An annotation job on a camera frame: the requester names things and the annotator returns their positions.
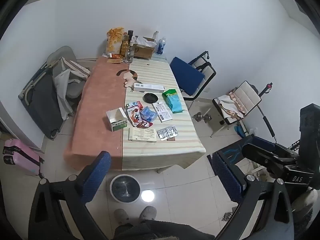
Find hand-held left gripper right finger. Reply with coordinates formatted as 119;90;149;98
208;152;295;240

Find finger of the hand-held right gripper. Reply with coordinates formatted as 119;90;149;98
241;142;300;174
252;136;297;154

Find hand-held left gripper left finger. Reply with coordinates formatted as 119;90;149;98
29;151;112;240

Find white round trash bin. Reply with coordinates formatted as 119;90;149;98
110;174;141;203

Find blue plastic wrapper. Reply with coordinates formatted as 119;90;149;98
139;106;157;123

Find white medicine box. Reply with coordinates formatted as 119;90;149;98
152;102;173;123

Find black bar with red knob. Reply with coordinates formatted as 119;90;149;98
257;82;278;144

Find black box with blue lines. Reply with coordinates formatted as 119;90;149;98
217;135;254;167

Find blue plastic item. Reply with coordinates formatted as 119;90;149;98
234;126;248;138

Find metal dumbbell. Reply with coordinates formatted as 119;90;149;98
193;112;212;124
222;206;238;222

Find cream cushion chair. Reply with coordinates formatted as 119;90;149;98
210;81;262;138

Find open white green box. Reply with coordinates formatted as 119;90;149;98
106;107;129;132

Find flat white paper box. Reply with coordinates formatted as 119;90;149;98
128;127;157;143

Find grey slipper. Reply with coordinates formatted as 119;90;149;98
138;206;157;223

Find red snack wrapper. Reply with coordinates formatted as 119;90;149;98
127;104;155;129

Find striped cream tablecloth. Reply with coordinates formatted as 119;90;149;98
122;59;207;172

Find silver blister packs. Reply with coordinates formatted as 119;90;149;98
157;127;179;141

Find pink tablecloth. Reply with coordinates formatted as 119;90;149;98
63;56;130;171

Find pink suitcase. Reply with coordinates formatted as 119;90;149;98
2;138;45;179

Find small white carton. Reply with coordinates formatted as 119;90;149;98
125;101;143;111

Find person's dark trousers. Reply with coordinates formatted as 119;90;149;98
115;219;216;240

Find teal packet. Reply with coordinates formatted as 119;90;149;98
166;95;186;113

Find dark folding bed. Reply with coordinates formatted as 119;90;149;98
18;55;73;141

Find black round dish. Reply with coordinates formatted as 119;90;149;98
143;93;159;104

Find grey chair with cloths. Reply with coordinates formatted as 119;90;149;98
47;46;91;122

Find green packet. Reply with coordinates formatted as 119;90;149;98
162;89;178;100

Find long white box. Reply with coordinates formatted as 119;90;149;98
133;82;165;93

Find blue cushion chair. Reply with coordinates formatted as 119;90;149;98
169;51;217;110

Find amber jar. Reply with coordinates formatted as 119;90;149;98
121;34;130;55

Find cardboard box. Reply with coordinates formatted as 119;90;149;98
133;35;157;60

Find orange snack bag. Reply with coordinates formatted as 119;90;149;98
106;27;125;55

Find blue label water bottle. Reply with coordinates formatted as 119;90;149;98
156;38;166;55

